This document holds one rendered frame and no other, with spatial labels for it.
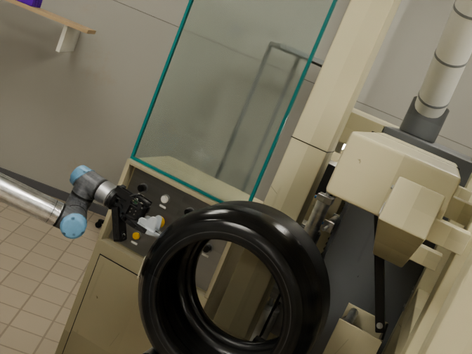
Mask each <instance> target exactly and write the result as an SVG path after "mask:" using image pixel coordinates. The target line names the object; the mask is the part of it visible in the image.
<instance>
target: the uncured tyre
mask: <svg viewBox="0 0 472 354"><path fill-rule="evenodd" d="M210 240H225V241H229V242H232V243H235V244H238V245H240V246H241V247H244V248H245V249H247V250H249V251H250V252H251V253H253V254H254V255H255V256H257V257H258V258H259V259H260V260H261V261H262V262H263V263H264V264H265V266H266V267H267V268H268V269H269V271H270V273H271V274H272V276H273V277H274V279H275V281H276V283H277V286H278V289H279V291H280V296H281V299H282V308H283V319H282V328H281V332H280V335H279V336H278V337H275V338H274V339H270V340H266V341H245V340H242V339H238V338H235V337H233V336H231V335H229V334H227V333H225V332H224V331H223V330H221V329H220V328H219V327H217V326H216V325H215V324H214V323H213V322H212V321H211V319H210V318H209V317H208V315H207V314H206V313H205V311H204V309H203V307H202V305H201V303H200V301H199V298H198V295H197V289H196V284H195V273H196V268H197V262H198V260H199V257H200V254H201V253H202V251H203V249H204V248H205V246H206V245H207V243H208V242H209V241H210ZM138 305H139V311H140V317H141V320H142V323H143V327H144V330H145V333H146V334H147V337H148V339H149V341H150V343H151V345H152V347H153V348H154V350H155V351H156V353H157V354H309V353H310V351H311V350H312V348H313V346H314V345H315V344H316V342H317V340H318V339H319V337H320V335H321V333H322V331H323V329H324V328H325V324H326V321H327V317H328V314H329V306H330V284H329V276H328V273H327V268H326V265H325V262H324V260H323V258H322V255H321V253H320V251H319V249H318V248H317V246H316V244H315V243H314V241H313V240H312V238H311V237H310V236H309V234H308V233H307V232H306V231H305V230H304V229H303V228H302V227H301V226H300V225H299V224H298V223H297V222H296V221H295V220H293V219H292V218H290V217H289V216H288V215H286V214H284V213H283V212H281V211H279V210H277V209H275V208H273V207H271V206H268V205H265V204H262V203H258V202H251V201H242V200H237V201H229V202H221V203H219V204H214V205H211V206H207V207H204V208H201V209H197V210H194V211H191V212H190V213H187V214H185V215H183V216H181V217H180V218H178V219H177V220H175V221H174V222H173V223H171V224H170V225H169V226H168V227H167V228H166V229H165V230H164V231H163V232H162V233H161V234H160V235H159V237H158V238H157V239H156V240H155V242H154V243H153V245H152V246H151V248H150V250H149V252H148V253H147V256H146V257H145V261H144V264H143V267H142V270H141V272H140V278H139V283H138Z"/></svg>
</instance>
